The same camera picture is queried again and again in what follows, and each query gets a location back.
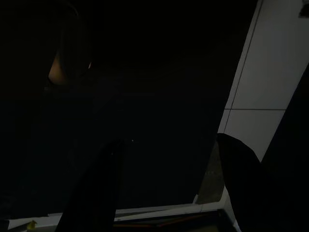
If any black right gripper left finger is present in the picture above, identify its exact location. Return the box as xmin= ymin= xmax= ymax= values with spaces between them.
xmin=55 ymin=138 xmax=126 ymax=232

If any dark door edge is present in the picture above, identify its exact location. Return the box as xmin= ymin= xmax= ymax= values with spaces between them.
xmin=259 ymin=69 xmax=309 ymax=232

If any dark cabinet panel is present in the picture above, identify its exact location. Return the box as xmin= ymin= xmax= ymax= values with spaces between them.
xmin=0 ymin=0 xmax=258 ymax=211

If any curved-rim tan object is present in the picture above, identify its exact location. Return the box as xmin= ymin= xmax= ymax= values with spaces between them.
xmin=47 ymin=4 xmax=94 ymax=86

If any small yellow item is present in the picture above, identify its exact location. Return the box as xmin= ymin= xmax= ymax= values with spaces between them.
xmin=26 ymin=219 xmax=38 ymax=231

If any white ledge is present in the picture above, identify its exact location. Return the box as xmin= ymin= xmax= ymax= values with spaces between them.
xmin=0 ymin=201 xmax=229 ymax=232

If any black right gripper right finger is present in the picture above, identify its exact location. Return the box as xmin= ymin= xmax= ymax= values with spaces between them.
xmin=216 ymin=132 xmax=299 ymax=232

